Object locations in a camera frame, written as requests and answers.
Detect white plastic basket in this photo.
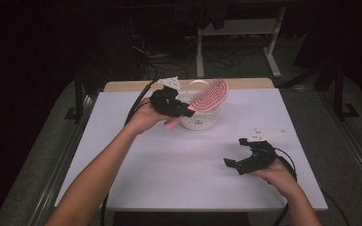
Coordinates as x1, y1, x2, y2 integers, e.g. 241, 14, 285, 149
177, 79, 222, 132

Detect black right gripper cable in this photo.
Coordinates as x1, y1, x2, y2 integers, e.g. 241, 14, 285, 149
271, 146, 299, 226

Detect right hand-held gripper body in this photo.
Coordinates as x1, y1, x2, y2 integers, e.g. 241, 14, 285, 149
236, 127, 288, 176

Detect black floor cables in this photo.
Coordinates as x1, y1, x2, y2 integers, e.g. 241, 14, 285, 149
128, 31, 265, 81

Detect white metal table frame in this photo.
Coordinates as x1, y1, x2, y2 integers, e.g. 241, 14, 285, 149
195, 5, 288, 79

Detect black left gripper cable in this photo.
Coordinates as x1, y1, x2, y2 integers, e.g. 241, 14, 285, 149
100, 79, 162, 226

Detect pink hairbrush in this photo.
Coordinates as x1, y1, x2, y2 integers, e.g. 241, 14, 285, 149
163, 77, 230, 132

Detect aluminium floor rail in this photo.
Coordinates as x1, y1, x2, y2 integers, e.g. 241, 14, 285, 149
319, 89, 362, 202
27, 93, 99, 226

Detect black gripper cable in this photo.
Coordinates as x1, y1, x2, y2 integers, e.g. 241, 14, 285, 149
271, 146, 299, 226
100, 79, 162, 226

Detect black metal stand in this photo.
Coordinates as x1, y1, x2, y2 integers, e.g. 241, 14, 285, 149
63, 69, 90, 124
332, 61, 361, 122

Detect person's right hand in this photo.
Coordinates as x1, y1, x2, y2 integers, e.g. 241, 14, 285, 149
249, 158, 298, 198

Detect person's left hand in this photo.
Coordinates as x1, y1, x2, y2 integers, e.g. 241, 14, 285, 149
123, 97, 173, 137

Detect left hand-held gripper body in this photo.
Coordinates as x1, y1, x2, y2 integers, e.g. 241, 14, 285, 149
149, 76, 192, 119

